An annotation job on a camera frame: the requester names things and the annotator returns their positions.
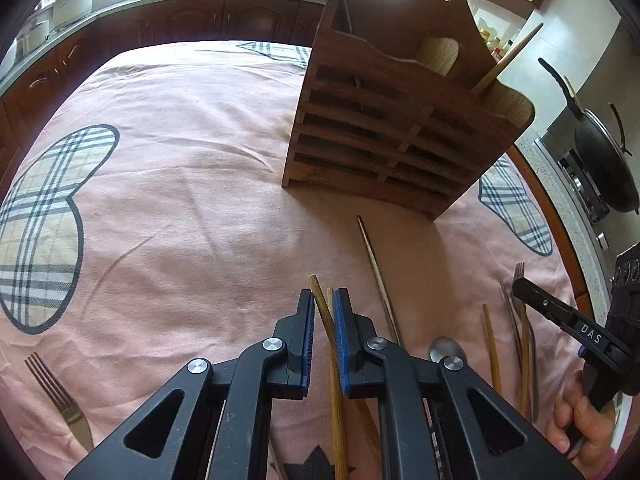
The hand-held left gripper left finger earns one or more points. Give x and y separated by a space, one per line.
310 345

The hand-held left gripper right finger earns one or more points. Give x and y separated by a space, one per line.
342 345

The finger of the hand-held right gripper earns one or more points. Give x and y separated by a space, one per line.
565 312

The metal spoon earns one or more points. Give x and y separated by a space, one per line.
445 347

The wooden utensil holder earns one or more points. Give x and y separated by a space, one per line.
380 110

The person's right hand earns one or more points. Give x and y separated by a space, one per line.
595 435

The gas stove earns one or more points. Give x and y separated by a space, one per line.
582 185

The black wok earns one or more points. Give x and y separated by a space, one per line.
605 160

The pink plaid-patch tablecloth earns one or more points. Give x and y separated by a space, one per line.
200 210

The small white pot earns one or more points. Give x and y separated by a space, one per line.
39 32

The white steamer pot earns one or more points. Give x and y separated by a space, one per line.
74 2

